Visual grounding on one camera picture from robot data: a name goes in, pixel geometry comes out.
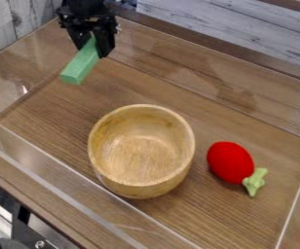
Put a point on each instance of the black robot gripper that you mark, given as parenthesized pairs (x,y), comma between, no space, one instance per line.
(82,16)

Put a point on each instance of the green rectangular block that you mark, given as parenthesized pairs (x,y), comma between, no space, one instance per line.
(81,64)

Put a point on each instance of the brown wooden bowl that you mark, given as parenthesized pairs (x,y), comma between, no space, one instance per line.
(141,147)

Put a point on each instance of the red plush strawberry toy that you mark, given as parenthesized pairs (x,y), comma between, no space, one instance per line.
(232,164)

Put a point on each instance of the black table clamp mount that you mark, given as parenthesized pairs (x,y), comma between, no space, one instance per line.
(25,237)

